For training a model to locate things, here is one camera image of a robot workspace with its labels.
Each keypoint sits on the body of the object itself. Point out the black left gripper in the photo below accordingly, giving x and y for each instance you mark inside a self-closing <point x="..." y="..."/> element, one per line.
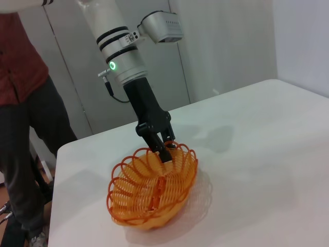
<point x="146" y="105"/>

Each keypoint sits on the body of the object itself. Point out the orange woven plastic basket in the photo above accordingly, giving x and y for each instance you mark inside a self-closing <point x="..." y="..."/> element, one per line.
<point x="138" y="205"/>

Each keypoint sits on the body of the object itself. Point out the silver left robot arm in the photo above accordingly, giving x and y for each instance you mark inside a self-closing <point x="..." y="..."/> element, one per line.
<point x="120" y="59"/>

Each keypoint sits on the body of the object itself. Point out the person in red shirt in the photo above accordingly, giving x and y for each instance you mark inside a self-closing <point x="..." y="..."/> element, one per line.
<point x="23" y="108"/>

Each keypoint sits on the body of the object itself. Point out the grey sneaker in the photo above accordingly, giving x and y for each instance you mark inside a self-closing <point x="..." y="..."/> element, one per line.
<point x="39" y="238"/>

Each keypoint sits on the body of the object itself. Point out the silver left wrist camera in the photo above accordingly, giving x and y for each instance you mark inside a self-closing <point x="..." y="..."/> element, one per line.
<point x="164" y="25"/>

